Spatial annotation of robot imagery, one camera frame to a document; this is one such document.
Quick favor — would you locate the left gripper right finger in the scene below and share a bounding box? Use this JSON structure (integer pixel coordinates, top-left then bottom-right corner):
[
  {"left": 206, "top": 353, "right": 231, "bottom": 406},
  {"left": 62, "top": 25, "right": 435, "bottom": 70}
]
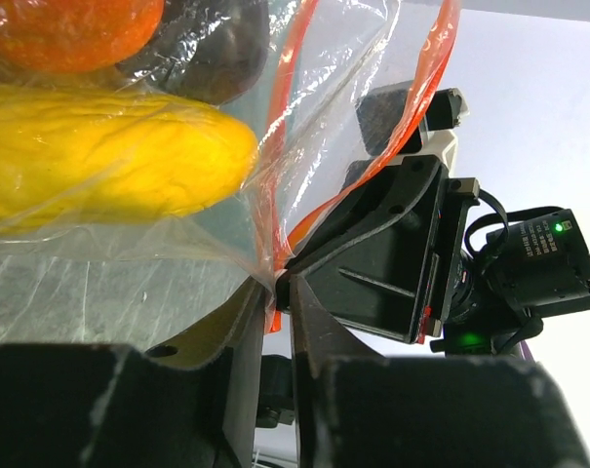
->
[{"left": 290, "top": 275, "right": 382, "bottom": 467}]

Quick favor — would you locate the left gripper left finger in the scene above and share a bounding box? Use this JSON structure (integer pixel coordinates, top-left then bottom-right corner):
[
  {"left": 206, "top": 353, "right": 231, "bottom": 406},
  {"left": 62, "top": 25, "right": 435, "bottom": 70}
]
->
[{"left": 146, "top": 278, "right": 266, "bottom": 467}]

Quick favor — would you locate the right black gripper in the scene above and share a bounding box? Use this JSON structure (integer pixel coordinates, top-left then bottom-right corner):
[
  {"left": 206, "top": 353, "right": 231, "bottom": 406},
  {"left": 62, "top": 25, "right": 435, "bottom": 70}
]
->
[{"left": 276, "top": 155, "right": 590, "bottom": 356}]

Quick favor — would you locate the clear zip top bag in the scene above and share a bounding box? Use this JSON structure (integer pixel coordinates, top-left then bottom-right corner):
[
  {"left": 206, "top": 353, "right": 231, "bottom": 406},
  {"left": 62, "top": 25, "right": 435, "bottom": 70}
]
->
[{"left": 0, "top": 1, "right": 461, "bottom": 342}]

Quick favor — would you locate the dark avocado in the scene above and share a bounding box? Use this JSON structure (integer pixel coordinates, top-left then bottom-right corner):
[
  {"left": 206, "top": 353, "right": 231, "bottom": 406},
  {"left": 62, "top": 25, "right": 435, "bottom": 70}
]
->
[{"left": 116, "top": 1, "right": 270, "bottom": 105}]

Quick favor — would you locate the orange tangerine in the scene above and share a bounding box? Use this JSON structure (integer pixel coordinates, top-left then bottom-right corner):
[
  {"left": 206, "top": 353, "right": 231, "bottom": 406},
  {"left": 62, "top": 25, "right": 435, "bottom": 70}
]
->
[{"left": 0, "top": 0, "right": 165, "bottom": 73}]

